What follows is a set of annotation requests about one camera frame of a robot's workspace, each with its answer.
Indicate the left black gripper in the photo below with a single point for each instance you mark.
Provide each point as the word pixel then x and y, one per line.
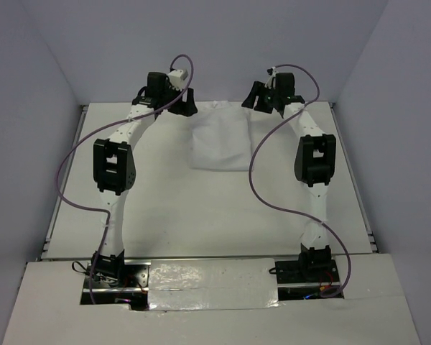
pixel 187 108

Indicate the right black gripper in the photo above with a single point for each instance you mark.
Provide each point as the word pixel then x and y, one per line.
pixel 258 89

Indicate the white long sleeve shirt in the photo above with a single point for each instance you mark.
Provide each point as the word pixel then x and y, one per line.
pixel 220 138

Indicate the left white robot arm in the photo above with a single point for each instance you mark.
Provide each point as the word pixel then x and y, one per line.
pixel 114 170

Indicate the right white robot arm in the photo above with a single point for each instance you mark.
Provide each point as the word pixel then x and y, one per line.
pixel 314 167

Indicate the silver foil tape sheet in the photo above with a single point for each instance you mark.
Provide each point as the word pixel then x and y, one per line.
pixel 212 284

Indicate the white foam front board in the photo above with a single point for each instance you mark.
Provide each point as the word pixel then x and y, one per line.
pixel 373 310

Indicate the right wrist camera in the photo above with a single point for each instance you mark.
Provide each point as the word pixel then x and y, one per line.
pixel 270 83

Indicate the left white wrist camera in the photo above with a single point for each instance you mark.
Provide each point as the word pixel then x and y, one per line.
pixel 177 78

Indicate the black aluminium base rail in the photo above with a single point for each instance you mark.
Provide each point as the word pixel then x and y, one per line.
pixel 133 290

